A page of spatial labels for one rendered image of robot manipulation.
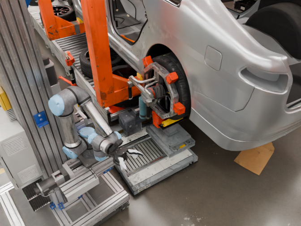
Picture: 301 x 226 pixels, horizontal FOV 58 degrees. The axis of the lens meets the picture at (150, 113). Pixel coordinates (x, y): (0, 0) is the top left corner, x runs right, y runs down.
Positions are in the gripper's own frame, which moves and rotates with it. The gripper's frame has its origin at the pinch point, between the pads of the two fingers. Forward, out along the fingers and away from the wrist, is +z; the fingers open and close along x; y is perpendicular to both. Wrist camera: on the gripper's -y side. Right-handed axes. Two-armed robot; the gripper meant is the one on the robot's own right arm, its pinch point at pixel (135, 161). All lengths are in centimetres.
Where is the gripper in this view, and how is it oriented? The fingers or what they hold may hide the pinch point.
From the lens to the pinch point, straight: 156.8
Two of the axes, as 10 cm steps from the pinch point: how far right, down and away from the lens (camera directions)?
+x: -5.8, 4.2, -6.9
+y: -0.8, 8.2, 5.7
